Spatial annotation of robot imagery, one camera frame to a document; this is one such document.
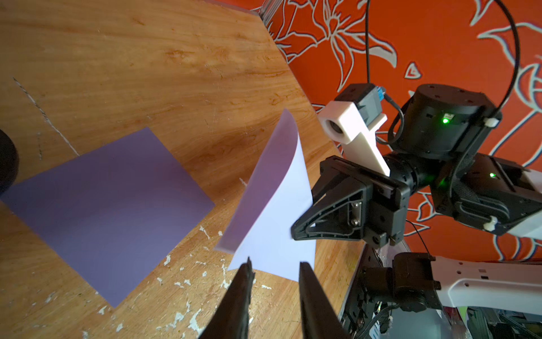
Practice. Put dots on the black round disc with label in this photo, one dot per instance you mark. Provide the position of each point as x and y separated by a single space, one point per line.
9 163

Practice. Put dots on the light lavender square paper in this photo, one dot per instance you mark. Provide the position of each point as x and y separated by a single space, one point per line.
276 196

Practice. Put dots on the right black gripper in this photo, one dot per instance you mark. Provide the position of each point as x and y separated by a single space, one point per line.
354 203

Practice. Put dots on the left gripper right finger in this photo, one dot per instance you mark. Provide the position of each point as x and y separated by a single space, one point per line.
318 319

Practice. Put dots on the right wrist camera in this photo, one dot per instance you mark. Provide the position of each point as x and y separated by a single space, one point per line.
352 120

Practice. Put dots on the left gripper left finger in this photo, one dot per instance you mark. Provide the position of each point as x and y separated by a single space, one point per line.
231 319

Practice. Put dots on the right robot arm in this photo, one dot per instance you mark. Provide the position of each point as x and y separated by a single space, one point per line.
440 130

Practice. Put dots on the dark purple square paper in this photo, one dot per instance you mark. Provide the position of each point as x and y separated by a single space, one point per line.
115 213

